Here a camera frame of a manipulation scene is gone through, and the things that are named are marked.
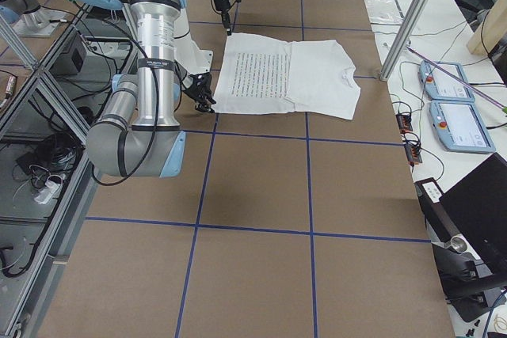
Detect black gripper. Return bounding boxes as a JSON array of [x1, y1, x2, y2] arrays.
[[183, 72, 216, 113], [213, 0, 232, 36]]

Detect white long-sleeve printed shirt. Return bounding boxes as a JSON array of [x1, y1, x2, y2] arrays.
[[214, 33, 360, 120]]

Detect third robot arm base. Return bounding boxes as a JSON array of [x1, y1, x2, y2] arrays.
[[1, 0, 67, 37]]

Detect grey control box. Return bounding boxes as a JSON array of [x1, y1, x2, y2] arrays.
[[50, 33, 86, 75]]

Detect clear plastic document bag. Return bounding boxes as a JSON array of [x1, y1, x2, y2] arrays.
[[364, 0, 404, 25]]

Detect white power strip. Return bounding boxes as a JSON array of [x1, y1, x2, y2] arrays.
[[34, 177, 63, 205]]

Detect upper orange black adapter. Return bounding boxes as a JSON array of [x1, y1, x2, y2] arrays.
[[395, 113, 414, 134]]

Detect upper blue teach pendant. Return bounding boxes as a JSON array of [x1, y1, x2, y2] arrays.
[[419, 60, 475, 103]]

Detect blue teach pendant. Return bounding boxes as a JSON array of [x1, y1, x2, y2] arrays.
[[429, 101, 496, 154], [419, 60, 475, 103]]

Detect lower blue teach pendant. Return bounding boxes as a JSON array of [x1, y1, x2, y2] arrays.
[[429, 101, 496, 154]]

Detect black laptop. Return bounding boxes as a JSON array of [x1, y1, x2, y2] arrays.
[[440, 153, 506, 272]]

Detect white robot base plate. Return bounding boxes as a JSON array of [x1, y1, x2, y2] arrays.
[[173, 9, 213, 74]]

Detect grey aluminium frame post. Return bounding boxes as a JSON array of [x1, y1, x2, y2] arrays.
[[379, 0, 428, 82]]

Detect wooden post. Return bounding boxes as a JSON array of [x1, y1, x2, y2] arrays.
[[467, 0, 506, 55]]

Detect black camera stand mount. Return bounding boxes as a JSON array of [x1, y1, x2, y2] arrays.
[[432, 242, 506, 322]]

